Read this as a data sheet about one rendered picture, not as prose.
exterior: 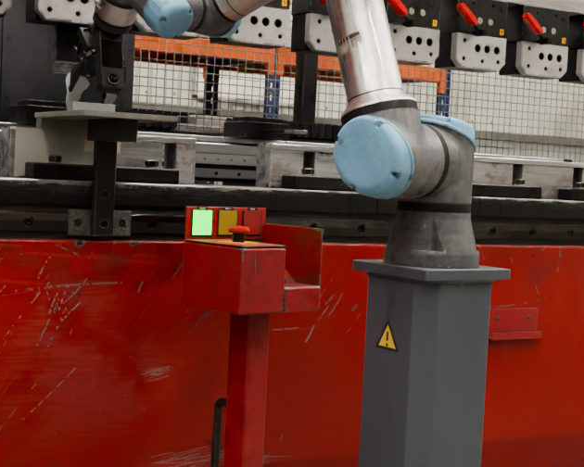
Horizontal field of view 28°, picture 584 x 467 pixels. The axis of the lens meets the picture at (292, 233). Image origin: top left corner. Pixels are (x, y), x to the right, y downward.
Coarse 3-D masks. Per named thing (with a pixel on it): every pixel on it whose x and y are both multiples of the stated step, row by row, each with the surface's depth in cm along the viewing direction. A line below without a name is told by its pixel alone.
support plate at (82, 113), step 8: (40, 112) 219; (48, 112) 215; (56, 112) 212; (64, 112) 208; (72, 112) 204; (80, 112) 201; (88, 112) 200; (96, 112) 201; (104, 112) 202; (112, 112) 203; (120, 112) 203; (144, 120) 212; (152, 120) 210; (160, 120) 208; (168, 120) 208; (176, 120) 209
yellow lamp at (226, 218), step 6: (222, 210) 215; (228, 210) 216; (234, 210) 217; (222, 216) 215; (228, 216) 216; (234, 216) 217; (222, 222) 215; (228, 222) 216; (234, 222) 217; (222, 228) 215
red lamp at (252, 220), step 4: (244, 212) 219; (248, 212) 220; (252, 212) 220; (256, 212) 221; (260, 212) 222; (244, 216) 219; (248, 216) 220; (252, 216) 220; (256, 216) 221; (260, 216) 222; (244, 220) 219; (248, 220) 220; (252, 220) 221; (256, 220) 221; (260, 220) 222; (244, 224) 219; (248, 224) 220; (252, 224) 221; (256, 224) 221; (252, 228) 221; (256, 228) 221; (252, 232) 221; (256, 232) 221
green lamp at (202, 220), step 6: (198, 210) 211; (204, 210) 212; (210, 210) 213; (198, 216) 211; (204, 216) 212; (210, 216) 213; (198, 222) 211; (204, 222) 212; (210, 222) 213; (198, 228) 211; (204, 228) 212; (210, 228) 213; (198, 234) 211; (204, 234) 212
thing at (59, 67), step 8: (56, 24) 224; (64, 24) 225; (56, 32) 224; (64, 32) 225; (72, 32) 226; (56, 40) 224; (64, 40) 225; (72, 40) 226; (56, 48) 224; (64, 48) 225; (56, 56) 224; (64, 56) 225; (72, 56) 226; (56, 64) 226; (64, 64) 226; (72, 64) 227; (56, 72) 226; (64, 72) 226
